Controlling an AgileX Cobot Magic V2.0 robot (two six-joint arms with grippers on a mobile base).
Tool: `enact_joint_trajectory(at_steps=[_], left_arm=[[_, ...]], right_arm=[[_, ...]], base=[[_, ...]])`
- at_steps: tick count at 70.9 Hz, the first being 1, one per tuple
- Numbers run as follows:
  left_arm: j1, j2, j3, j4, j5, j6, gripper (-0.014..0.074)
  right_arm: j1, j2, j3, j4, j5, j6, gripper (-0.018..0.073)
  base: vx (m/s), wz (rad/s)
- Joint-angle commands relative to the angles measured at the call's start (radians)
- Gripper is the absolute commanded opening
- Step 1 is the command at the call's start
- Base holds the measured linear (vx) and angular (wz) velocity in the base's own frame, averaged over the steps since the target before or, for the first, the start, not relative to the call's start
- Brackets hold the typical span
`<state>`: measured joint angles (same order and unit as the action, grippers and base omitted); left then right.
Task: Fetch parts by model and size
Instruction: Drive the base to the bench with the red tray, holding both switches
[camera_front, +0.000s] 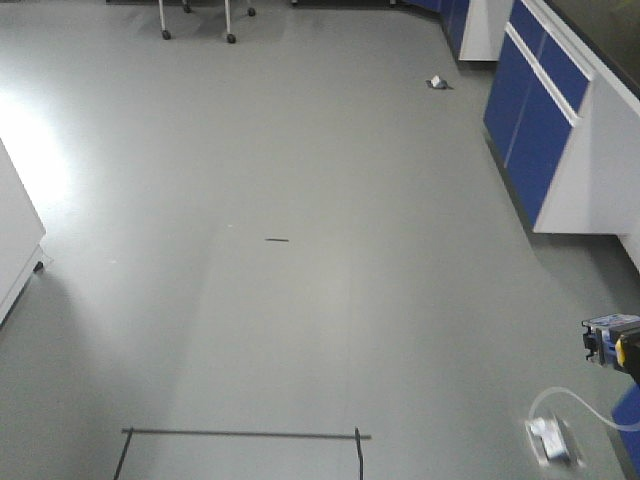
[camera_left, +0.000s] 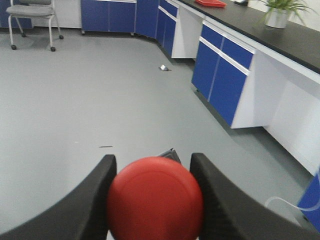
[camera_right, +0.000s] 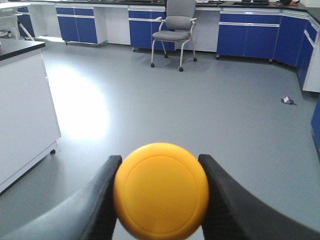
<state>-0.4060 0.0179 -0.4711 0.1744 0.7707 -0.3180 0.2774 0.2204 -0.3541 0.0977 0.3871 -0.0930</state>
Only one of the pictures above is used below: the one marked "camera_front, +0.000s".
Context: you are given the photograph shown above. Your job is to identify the yellow mushroom push button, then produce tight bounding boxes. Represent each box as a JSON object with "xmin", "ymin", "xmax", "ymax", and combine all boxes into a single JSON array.
[{"xmin": 581, "ymin": 313, "xmax": 639, "ymax": 373}]

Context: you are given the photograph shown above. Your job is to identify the crumpled paper scrap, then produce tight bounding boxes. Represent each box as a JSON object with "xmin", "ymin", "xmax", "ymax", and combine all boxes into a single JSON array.
[{"xmin": 426, "ymin": 75, "xmax": 450, "ymax": 90}]

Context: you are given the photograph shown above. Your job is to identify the blue lab cabinet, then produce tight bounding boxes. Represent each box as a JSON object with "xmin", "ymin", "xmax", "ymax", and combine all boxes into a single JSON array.
[{"xmin": 404, "ymin": 0, "xmax": 640, "ymax": 236}]

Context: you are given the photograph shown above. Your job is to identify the rolling chair legs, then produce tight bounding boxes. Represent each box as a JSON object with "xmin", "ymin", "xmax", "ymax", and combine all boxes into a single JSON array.
[{"xmin": 154, "ymin": 1, "xmax": 258, "ymax": 45}]

